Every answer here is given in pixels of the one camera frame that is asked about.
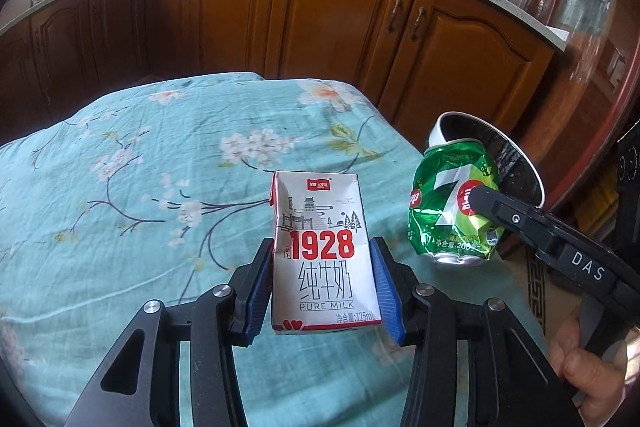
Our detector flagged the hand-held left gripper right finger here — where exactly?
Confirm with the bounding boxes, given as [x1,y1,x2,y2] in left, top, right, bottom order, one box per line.
[369,236,586,427]

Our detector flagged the yellow plastic object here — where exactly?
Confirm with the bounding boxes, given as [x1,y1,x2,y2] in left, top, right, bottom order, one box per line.
[575,167,621,228]

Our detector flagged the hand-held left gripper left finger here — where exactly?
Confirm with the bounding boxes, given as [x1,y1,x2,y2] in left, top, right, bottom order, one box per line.
[65,237,275,427]

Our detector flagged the brown wooden panel red trim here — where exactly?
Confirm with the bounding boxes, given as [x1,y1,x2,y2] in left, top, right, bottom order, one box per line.
[515,0,640,218]

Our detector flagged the white milk carton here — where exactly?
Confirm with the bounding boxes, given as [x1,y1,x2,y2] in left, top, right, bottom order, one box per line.
[269,170,383,337]

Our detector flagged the crushed green soda can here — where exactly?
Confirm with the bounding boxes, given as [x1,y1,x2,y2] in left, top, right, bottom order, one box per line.
[407,138,505,265]

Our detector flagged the patterned rug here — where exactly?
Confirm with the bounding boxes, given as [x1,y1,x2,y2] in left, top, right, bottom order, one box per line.
[525,252,548,333]

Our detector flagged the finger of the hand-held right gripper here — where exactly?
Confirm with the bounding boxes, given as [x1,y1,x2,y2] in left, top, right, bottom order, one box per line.
[467,184,566,260]

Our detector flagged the wooden kitchen cabinet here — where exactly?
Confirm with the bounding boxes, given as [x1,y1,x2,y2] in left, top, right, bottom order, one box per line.
[0,0,556,152]

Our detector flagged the teal floral tablecloth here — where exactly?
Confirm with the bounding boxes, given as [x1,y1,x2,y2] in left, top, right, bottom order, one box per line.
[0,72,548,427]

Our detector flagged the person's right hand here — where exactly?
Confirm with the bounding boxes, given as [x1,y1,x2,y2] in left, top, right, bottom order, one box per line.
[547,307,640,408]

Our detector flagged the white bin with black liner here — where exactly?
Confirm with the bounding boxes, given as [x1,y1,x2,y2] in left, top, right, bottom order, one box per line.
[426,111,547,212]

